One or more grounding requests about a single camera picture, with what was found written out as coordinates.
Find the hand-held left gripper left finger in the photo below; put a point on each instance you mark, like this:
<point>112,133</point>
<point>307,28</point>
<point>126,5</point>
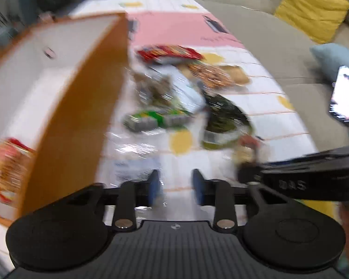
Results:
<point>154,186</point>

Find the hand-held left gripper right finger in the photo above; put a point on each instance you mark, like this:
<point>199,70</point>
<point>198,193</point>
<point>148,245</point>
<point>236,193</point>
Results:
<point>198,190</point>

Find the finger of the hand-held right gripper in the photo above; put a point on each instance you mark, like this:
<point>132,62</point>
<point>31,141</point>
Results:
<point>248,174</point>

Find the small beige snack packet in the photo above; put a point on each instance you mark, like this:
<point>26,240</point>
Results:
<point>247,148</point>

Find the clear packet blue print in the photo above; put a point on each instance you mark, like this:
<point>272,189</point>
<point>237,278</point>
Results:
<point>133,168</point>

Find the dark green seaweed packet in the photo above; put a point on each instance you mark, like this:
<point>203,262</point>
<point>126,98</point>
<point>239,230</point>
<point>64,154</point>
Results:
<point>224,116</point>

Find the green snack packet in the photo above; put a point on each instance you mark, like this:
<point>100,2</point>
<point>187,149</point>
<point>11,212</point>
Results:
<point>154,119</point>

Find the clear packet of nuts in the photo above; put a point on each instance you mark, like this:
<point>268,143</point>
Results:
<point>154,88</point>

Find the caramel peanut snack packet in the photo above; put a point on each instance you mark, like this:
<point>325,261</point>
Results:
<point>209,74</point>

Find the white storage box orange rim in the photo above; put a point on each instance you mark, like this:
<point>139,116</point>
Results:
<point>84,93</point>

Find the red and white snack packet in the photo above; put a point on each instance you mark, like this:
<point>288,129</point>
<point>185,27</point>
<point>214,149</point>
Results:
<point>5,168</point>

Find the pink and white checked tablecloth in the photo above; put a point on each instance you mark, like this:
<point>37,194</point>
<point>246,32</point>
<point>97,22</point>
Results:
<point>264,116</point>

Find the black smartphone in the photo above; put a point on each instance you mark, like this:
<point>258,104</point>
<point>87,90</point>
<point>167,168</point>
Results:
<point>344,93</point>

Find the clear white snack packet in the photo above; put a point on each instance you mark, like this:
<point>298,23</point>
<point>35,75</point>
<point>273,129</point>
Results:
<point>189,90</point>

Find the light blue cushion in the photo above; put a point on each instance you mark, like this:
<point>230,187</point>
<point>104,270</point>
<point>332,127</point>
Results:
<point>331,58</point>

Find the beige sofa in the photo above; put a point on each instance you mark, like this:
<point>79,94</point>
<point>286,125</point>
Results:
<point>267,35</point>

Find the yellow cushion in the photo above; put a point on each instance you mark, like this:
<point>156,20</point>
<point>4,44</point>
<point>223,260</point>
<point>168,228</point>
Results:
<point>308,8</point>

